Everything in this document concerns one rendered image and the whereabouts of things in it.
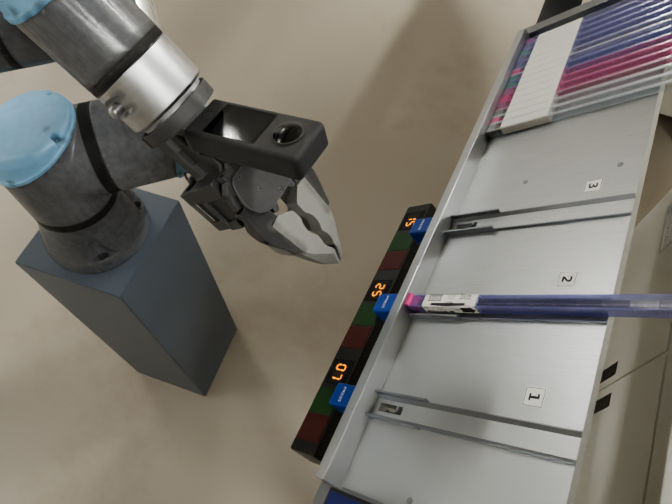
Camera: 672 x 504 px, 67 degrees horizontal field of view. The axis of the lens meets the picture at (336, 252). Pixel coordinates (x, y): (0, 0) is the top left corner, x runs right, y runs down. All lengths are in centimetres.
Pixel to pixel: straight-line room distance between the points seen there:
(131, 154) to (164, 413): 77
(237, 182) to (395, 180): 113
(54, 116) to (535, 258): 54
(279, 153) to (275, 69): 150
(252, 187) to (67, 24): 18
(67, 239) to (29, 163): 15
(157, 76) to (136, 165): 26
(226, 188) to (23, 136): 31
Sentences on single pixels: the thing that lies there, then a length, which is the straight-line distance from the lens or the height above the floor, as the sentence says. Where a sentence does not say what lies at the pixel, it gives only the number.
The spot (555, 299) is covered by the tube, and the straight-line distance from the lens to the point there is 45.
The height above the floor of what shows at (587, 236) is 83.
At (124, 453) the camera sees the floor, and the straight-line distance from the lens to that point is 131.
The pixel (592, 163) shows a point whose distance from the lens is 57.
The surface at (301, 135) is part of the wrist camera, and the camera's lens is 40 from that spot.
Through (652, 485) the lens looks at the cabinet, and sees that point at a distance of 70.
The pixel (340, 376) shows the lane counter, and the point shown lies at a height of 66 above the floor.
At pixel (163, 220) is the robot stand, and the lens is 84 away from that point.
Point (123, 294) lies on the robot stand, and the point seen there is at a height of 55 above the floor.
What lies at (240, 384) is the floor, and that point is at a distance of 128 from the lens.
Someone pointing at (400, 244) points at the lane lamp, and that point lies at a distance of 65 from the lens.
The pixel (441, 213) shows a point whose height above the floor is 74.
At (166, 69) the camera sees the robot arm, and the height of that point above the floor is 94.
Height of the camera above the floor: 121
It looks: 60 degrees down
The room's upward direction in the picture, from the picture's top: straight up
